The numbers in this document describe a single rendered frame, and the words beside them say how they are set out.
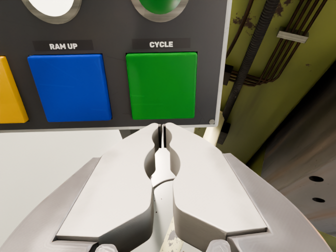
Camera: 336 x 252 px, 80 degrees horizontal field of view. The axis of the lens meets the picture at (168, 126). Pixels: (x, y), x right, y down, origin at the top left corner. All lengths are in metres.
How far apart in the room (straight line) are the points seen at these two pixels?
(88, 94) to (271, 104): 0.51
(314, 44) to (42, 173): 1.40
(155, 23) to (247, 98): 0.46
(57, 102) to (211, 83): 0.17
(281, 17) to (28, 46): 0.43
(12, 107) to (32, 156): 1.26
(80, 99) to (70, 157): 1.19
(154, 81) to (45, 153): 1.33
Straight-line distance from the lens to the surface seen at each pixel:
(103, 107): 0.24
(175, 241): 0.54
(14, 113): 0.29
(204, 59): 0.23
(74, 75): 0.24
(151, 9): 0.22
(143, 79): 0.22
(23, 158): 1.57
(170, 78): 0.22
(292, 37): 0.50
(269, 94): 0.62
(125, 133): 0.54
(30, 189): 1.45
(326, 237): 0.90
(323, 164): 0.48
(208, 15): 0.23
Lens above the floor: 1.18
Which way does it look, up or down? 58 degrees down
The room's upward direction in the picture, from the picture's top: straight up
